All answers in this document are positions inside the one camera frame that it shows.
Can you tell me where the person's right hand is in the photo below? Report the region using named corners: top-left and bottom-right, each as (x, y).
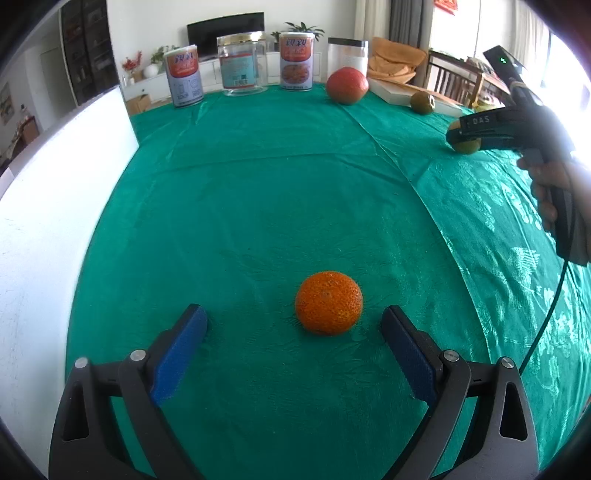
top-left (517, 157), bottom-right (591, 232)

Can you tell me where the black cable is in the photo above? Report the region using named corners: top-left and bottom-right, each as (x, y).
top-left (517, 256), bottom-right (570, 374)

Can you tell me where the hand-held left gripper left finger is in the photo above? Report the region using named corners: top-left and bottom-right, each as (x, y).
top-left (48, 303), bottom-right (208, 480)

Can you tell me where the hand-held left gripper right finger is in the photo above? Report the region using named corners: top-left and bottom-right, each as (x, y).
top-left (380, 305), bottom-right (541, 480)

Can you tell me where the orange tangerine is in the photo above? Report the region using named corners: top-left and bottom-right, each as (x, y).
top-left (295, 271), bottom-right (364, 336)

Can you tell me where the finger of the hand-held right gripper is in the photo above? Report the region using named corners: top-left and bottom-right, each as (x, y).
top-left (445, 122), bottom-right (482, 151)

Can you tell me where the red and white tin can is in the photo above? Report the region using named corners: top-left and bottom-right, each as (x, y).
top-left (279, 31), bottom-right (315, 92)
top-left (165, 45), bottom-right (205, 108)

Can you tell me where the black television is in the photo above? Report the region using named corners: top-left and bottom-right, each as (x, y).
top-left (187, 12), bottom-right (265, 47)

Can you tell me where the white cylindrical container dark lid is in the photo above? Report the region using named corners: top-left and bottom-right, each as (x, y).
top-left (328, 37), bottom-right (369, 79)

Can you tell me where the red flower plant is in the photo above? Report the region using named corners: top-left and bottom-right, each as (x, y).
top-left (122, 51), bottom-right (143, 86)

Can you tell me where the large leafy potted plant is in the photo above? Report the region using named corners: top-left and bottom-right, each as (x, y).
top-left (284, 21), bottom-right (326, 40)

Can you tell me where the red apple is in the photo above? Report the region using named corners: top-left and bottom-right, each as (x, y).
top-left (326, 67), bottom-right (369, 105)

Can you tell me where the flat white box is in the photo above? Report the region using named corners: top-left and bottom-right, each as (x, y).
top-left (369, 76), bottom-right (465, 116)

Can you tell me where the kiwi fruit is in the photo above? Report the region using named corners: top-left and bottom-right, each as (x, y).
top-left (410, 91), bottom-right (435, 114)

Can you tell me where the green plant in white vase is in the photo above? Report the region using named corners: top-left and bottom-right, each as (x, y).
top-left (144, 45), bottom-right (178, 78)

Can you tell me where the white board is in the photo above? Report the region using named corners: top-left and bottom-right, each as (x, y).
top-left (0, 85), bottom-right (139, 444)

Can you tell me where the green tablecloth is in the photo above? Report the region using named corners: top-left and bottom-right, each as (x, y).
top-left (65, 83), bottom-right (591, 480)

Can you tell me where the cardboard box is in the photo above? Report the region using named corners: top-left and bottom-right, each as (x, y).
top-left (124, 93), bottom-right (152, 116)

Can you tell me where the clear glass jar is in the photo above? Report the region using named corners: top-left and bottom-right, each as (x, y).
top-left (217, 31), bottom-right (269, 97)

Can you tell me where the grey curtain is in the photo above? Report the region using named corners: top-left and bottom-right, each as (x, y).
top-left (358, 0), bottom-right (435, 47)

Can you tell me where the wooden chair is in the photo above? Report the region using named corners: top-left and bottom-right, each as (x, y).
top-left (425, 48), bottom-right (485, 104)

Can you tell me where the yellow-green apple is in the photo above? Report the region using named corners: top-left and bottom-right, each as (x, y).
top-left (451, 121), bottom-right (481, 155)

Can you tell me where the orange lounge chair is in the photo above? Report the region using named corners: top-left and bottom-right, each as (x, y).
top-left (367, 37), bottom-right (428, 85)

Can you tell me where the dark tall cabinet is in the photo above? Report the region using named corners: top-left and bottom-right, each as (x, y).
top-left (60, 0), bottom-right (121, 104)

